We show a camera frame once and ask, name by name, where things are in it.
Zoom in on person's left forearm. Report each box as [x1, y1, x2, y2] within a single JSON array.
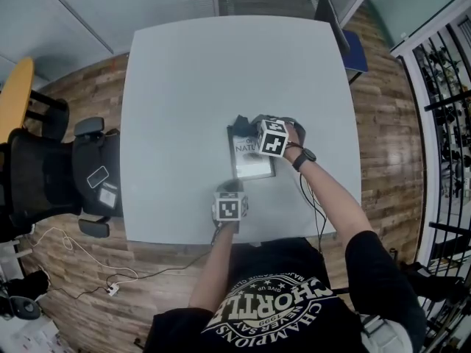
[[188, 219, 241, 308]]

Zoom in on black wire rack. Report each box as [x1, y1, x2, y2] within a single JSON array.
[[403, 15, 471, 353]]

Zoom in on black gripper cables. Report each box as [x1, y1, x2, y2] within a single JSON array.
[[298, 173, 329, 257]]

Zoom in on person's right forearm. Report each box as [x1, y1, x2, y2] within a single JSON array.
[[285, 152, 375, 252]]

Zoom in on black framed picture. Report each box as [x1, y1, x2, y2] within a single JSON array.
[[225, 125, 277, 181]]

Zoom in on black wristwatch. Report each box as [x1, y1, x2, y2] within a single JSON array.
[[293, 147, 317, 172]]

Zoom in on orange round table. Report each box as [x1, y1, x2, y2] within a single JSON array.
[[0, 57, 35, 145]]

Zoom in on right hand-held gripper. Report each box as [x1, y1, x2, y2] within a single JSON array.
[[252, 114, 295, 158]]

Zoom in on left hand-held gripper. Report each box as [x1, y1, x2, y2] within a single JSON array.
[[212, 178, 248, 222]]

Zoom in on smartphone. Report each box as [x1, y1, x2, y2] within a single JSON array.
[[86, 165, 110, 189]]

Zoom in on light grey shorts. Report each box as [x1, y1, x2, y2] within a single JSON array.
[[359, 313, 410, 353]]

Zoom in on white badge card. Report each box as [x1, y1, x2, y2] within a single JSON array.
[[98, 181, 119, 209]]

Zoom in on grey table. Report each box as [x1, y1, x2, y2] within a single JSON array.
[[120, 14, 364, 246]]

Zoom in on black bag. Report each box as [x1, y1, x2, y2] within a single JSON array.
[[7, 268, 50, 298]]

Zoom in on blue chair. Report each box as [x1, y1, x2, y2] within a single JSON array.
[[314, 0, 369, 85]]

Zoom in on person's right hand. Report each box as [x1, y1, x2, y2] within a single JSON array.
[[283, 123, 303, 161]]

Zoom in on black printed t-shirt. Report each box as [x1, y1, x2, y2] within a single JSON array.
[[141, 218, 428, 353]]

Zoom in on white floor cable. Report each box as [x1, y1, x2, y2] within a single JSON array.
[[27, 226, 139, 290]]

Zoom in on black swivel chair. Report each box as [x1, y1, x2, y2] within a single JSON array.
[[395, 259, 467, 304]]

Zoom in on dark grey cloth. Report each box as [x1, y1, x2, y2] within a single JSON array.
[[228, 114, 261, 138]]

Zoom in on black office chair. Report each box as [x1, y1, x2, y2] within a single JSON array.
[[0, 99, 123, 241]]

